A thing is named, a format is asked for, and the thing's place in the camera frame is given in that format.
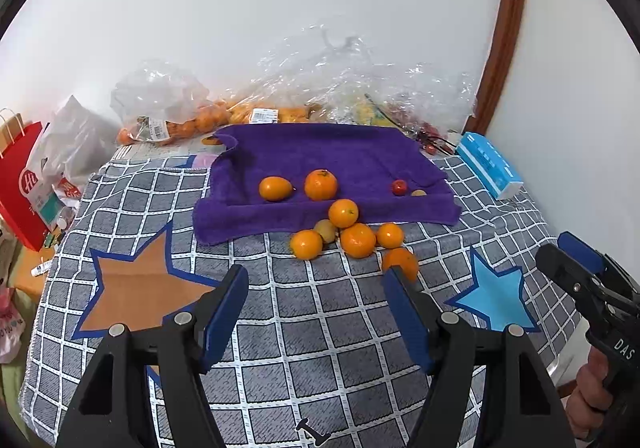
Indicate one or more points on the white plastic bag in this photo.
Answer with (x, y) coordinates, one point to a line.
(73, 146)

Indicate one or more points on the large clear plastic bag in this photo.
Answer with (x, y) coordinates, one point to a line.
(346, 84)

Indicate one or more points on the blue tissue pack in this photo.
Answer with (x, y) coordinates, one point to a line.
(498, 176)

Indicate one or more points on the bag of small oranges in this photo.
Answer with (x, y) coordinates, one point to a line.
(160, 102)

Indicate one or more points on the orange tangerine with stem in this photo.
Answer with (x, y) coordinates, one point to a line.
(306, 244)

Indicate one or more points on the small yellow-green fruit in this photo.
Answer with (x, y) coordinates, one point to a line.
(328, 232)

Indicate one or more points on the grey checkered blanket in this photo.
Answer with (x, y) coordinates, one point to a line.
(315, 340)

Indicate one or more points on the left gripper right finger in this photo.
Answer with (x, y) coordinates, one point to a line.
(520, 407)

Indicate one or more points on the brown wooden door frame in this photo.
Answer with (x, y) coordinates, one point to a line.
(498, 64)

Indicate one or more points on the large orange tangerine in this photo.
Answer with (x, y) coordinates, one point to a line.
(358, 240)

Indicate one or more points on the purple towel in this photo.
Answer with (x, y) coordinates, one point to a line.
(284, 177)

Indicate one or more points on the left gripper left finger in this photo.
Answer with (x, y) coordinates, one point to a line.
(111, 406)

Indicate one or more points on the orange tangerine top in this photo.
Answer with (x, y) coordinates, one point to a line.
(343, 213)

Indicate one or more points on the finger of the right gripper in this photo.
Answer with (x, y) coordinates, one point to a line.
(578, 250)
(574, 279)

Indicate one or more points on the right hand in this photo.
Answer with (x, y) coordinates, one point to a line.
(589, 401)

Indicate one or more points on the orange tangerine back left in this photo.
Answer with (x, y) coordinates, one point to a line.
(403, 259)

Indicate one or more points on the small red tomato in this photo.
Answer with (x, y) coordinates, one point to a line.
(399, 187)

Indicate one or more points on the oval orange right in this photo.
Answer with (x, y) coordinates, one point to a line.
(390, 236)

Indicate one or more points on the red cherry tomatoes bunch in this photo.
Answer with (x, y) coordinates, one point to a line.
(425, 134)

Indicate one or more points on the red paper shopping bag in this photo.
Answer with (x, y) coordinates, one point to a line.
(17, 140)

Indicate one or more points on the orange tangerine middle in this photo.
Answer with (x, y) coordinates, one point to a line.
(320, 185)

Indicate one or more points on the oval orange kumquat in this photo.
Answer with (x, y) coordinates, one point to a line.
(275, 188)

